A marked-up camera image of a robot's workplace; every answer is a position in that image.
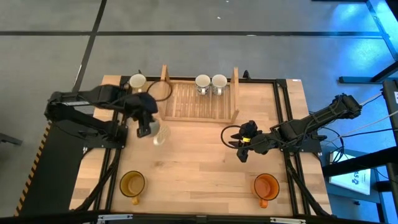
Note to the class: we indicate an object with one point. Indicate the wooden slatted mug rack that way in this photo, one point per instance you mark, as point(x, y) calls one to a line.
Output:
point(186, 105)

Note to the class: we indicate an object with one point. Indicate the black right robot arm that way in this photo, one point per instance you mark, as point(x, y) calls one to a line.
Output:
point(311, 121)

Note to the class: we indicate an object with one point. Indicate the black metal stand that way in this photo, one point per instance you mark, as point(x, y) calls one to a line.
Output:
point(357, 163)

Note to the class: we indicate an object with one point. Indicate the black aluminium table frame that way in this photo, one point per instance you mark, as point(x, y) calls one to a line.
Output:
point(258, 80)

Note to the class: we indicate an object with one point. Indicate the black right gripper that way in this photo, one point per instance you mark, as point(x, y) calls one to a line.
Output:
point(259, 143)

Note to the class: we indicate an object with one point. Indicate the white printed sign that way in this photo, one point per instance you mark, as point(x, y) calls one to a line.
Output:
point(349, 182)

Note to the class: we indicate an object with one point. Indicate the amber yellow mug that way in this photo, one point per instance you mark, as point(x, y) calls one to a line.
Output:
point(132, 183)

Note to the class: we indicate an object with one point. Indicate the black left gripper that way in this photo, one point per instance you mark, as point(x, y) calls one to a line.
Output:
point(144, 104)

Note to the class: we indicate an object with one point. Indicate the white geometric pattern mug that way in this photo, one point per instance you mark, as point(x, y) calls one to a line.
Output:
point(219, 81)

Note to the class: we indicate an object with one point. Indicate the silver metal bracket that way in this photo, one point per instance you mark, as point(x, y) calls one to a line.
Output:
point(287, 220)
point(115, 217)

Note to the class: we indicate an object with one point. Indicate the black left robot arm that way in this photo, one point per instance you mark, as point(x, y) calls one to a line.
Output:
point(77, 109)

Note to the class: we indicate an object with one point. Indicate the black chair leg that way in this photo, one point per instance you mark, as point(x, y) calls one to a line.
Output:
point(9, 139)

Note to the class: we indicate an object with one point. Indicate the black platform with hazard stripes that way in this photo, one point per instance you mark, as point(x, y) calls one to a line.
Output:
point(56, 174)

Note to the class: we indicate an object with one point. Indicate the orange mug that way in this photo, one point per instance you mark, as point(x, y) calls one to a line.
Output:
point(266, 186)

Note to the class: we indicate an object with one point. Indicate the black desk leg frame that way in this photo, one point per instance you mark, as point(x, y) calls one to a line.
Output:
point(357, 80)

